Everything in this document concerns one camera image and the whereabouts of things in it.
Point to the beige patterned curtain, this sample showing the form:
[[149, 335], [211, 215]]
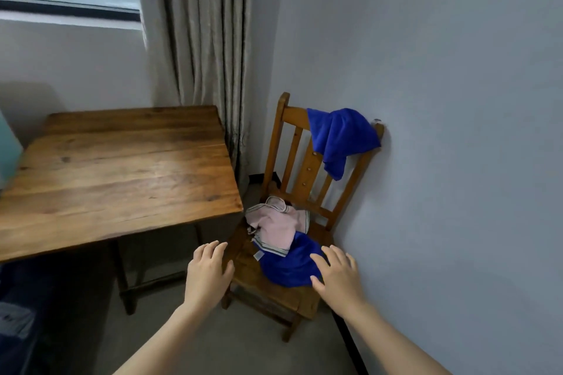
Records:
[[198, 36]]

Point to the blue towel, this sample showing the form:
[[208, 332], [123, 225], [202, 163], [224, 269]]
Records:
[[341, 133], [290, 267]]

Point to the person's left forearm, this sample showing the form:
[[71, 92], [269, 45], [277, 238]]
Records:
[[162, 344]]

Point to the bed with blue floral sheet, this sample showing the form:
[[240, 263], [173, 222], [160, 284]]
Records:
[[22, 282]]

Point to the person's left hand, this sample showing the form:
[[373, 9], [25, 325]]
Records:
[[206, 276]]

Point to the person's right forearm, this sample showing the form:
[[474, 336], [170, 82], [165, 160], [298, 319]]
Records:
[[391, 348]]

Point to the wooden folding table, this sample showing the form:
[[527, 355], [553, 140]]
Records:
[[118, 177]]

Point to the person's right hand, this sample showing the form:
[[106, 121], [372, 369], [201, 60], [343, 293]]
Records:
[[341, 280]]

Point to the pink striped towel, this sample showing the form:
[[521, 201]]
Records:
[[277, 225]]

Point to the white headboard with teal print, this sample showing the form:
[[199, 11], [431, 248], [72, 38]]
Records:
[[9, 155]]

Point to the wooden slat-back chair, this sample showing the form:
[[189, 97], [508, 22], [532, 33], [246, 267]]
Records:
[[272, 293]]

